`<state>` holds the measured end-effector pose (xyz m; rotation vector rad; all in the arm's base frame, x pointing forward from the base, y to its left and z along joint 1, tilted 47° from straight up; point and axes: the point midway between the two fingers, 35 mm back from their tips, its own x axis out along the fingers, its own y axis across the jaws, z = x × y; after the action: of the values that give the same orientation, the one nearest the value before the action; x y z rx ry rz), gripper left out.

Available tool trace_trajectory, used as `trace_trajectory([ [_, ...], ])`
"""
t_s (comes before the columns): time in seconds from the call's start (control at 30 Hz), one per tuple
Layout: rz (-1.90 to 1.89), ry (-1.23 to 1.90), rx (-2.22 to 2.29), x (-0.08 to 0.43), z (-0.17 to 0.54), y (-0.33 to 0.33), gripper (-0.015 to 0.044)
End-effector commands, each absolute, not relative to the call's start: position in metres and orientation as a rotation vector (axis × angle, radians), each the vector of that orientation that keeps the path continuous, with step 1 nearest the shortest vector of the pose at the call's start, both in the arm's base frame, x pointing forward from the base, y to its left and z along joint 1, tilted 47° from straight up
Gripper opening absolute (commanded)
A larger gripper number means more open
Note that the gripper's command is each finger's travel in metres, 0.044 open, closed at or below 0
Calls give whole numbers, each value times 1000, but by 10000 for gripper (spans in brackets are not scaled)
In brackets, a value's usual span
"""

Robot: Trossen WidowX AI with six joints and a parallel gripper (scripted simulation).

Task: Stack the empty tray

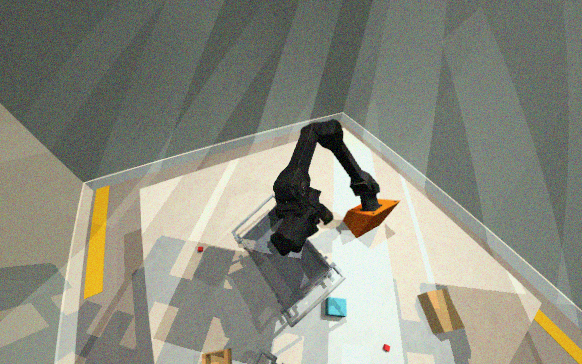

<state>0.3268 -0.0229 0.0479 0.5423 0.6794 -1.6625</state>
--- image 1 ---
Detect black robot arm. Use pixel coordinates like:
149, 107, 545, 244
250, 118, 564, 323
273, 119, 383, 253

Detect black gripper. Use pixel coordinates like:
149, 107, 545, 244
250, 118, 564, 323
270, 203, 334, 256

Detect teal cube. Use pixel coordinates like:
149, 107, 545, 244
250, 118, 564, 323
325, 297, 347, 318

